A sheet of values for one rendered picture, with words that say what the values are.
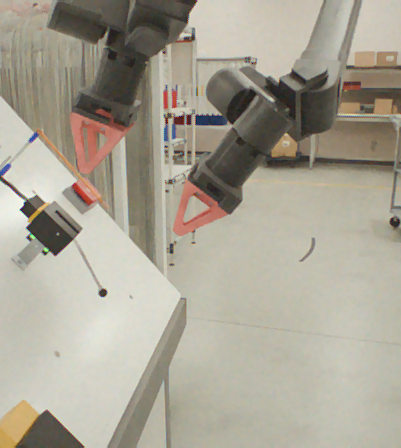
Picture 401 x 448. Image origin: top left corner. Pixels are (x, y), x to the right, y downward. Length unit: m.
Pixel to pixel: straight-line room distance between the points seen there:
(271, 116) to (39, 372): 0.41
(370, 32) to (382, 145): 1.83
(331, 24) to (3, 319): 0.58
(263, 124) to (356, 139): 8.20
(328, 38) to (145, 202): 1.24
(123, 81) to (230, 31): 8.40
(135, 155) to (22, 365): 1.26
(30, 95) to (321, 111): 1.05
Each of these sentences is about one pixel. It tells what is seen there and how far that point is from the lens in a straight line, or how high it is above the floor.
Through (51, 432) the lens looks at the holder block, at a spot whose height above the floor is 1.01.
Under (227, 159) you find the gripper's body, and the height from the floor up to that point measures 1.20.
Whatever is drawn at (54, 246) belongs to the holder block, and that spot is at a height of 1.08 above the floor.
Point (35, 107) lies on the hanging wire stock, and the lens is 1.54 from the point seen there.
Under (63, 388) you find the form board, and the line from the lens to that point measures 0.64.
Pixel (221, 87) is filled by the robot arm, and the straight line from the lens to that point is 0.64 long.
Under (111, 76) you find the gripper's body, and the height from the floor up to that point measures 1.30.
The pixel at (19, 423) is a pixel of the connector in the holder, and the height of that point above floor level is 1.02.
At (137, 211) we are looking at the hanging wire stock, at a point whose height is 0.84.
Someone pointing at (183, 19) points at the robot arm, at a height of 1.35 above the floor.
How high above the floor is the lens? 1.29
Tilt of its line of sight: 17 degrees down
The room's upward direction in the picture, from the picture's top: straight up
